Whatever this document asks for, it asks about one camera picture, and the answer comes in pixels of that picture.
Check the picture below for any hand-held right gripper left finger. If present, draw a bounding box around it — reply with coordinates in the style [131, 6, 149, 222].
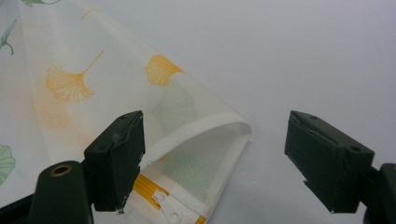
[83, 109, 147, 215]

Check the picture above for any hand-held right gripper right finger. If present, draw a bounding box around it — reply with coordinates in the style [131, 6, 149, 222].
[284, 109, 375, 215]

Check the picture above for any white leaf-print mesh laundry bag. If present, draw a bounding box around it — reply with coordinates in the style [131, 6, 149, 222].
[0, 0, 253, 224]

